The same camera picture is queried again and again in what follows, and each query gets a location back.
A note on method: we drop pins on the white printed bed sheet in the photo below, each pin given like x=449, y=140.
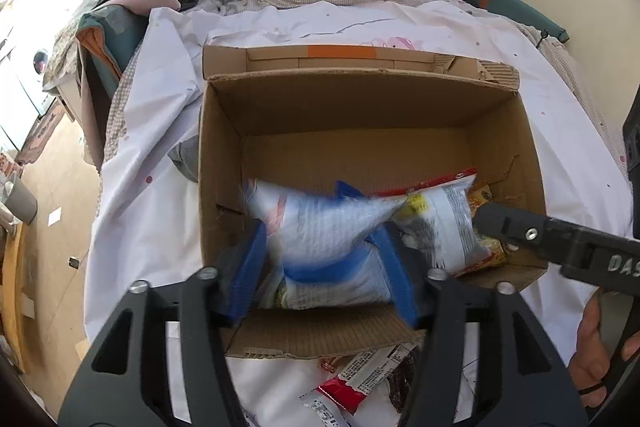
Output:
x=150, y=217

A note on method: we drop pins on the white paper sheet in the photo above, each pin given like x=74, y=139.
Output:
x=55, y=217

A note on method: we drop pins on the white snack packet red end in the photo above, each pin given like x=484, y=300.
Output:
x=350, y=382

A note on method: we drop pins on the brown cardboard box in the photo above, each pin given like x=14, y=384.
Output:
x=350, y=117

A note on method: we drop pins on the person's right hand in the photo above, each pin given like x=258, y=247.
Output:
x=592, y=347

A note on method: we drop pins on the patterned floor rug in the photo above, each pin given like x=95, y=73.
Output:
x=45, y=127

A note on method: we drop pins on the white snack packet blue band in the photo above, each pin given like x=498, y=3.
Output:
x=325, y=227

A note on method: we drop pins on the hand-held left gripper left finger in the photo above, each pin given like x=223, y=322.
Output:
x=247, y=274

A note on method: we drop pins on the yellow snack packet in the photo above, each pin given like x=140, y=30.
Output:
x=482, y=194

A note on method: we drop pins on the folded teal orange mat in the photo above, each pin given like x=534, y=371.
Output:
x=105, y=37

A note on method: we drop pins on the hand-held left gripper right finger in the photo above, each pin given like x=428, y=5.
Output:
x=396, y=279

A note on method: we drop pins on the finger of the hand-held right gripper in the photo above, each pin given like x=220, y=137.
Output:
x=505, y=224

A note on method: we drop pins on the white noodle packet red edge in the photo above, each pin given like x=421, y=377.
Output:
x=445, y=217

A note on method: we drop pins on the grey cloth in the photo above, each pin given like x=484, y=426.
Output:
x=185, y=159

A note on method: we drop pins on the grey trash bin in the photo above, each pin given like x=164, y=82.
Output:
x=22, y=202

